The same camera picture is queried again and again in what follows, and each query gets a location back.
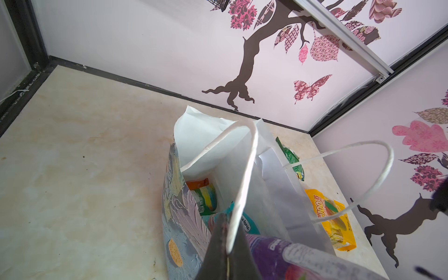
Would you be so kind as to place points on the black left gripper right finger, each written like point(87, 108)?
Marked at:
point(241, 263)

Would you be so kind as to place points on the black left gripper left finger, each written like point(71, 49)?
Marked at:
point(215, 264)

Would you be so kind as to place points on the purple snack bag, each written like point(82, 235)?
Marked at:
point(279, 259)

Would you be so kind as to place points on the teal snack bag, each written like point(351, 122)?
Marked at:
point(248, 224)

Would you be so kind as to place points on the green white snack bag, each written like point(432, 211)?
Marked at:
point(207, 201)

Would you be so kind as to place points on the orange chips snack bag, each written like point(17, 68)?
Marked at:
point(194, 185)

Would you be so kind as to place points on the floral paper bag white handles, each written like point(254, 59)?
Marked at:
point(244, 163)

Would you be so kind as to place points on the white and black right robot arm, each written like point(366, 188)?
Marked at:
point(439, 203)

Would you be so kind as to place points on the yellow snack bag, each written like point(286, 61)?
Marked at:
point(338, 229)

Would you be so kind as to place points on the green snack bag far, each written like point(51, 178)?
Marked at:
point(292, 158)

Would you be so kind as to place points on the black wire basket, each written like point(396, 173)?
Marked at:
point(219, 5)

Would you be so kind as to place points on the aluminium rail back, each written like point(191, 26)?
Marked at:
point(365, 57)

